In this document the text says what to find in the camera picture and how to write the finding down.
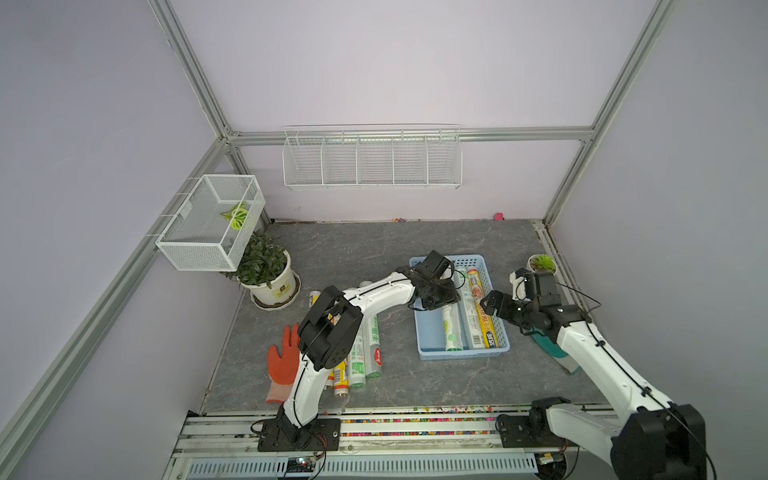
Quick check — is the white wire basket left wall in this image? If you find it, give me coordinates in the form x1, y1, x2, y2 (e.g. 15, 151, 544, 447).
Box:
155, 174, 265, 272

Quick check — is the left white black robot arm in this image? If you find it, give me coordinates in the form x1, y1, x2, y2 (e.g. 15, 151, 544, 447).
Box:
277, 250, 458, 434

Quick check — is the light blue plastic basket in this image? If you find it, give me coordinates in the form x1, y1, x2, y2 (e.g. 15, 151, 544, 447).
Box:
414, 255, 510, 361

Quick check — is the small white potted succulent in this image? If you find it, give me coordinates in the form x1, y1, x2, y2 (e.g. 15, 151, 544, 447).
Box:
527, 254, 558, 275

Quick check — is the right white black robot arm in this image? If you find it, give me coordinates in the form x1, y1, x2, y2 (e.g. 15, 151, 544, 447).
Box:
480, 272, 718, 479

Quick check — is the green work glove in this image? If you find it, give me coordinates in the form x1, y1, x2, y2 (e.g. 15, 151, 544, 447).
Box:
531, 333, 580, 374

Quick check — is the green leaf in wire basket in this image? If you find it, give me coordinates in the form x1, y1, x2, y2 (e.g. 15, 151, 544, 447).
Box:
221, 201, 249, 231

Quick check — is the yellow wrap roll leftmost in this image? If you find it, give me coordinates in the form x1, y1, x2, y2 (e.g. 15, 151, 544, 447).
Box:
309, 290, 320, 307

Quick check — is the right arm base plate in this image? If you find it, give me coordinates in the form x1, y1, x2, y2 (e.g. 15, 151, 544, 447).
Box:
495, 396, 571, 449

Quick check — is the large potted green plant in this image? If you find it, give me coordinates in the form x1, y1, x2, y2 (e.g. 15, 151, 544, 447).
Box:
222, 231, 301, 311

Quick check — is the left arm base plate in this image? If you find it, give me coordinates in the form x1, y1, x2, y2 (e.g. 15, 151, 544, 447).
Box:
250, 413, 341, 452

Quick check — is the yellow plastic wrap roll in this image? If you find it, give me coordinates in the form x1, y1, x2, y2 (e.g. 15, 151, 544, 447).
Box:
467, 269, 498, 349

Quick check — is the aluminium rail frame front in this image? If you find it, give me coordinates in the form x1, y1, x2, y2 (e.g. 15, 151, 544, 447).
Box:
160, 406, 607, 480

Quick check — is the white wire shelf back wall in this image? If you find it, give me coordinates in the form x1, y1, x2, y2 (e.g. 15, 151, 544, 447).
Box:
282, 124, 463, 189

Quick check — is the red orange work glove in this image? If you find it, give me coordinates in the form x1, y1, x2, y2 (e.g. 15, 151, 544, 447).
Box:
266, 324, 300, 404

